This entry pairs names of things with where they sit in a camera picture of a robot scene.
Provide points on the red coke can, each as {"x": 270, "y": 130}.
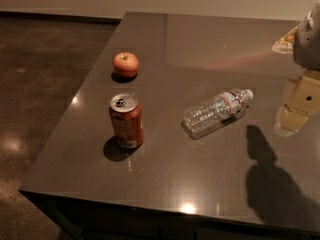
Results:
{"x": 126, "y": 116}

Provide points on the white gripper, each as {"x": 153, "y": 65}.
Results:
{"x": 308, "y": 47}

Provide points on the red apple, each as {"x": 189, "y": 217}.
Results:
{"x": 125, "y": 64}

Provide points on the clear plastic water bottle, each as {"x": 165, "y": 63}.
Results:
{"x": 215, "y": 110}

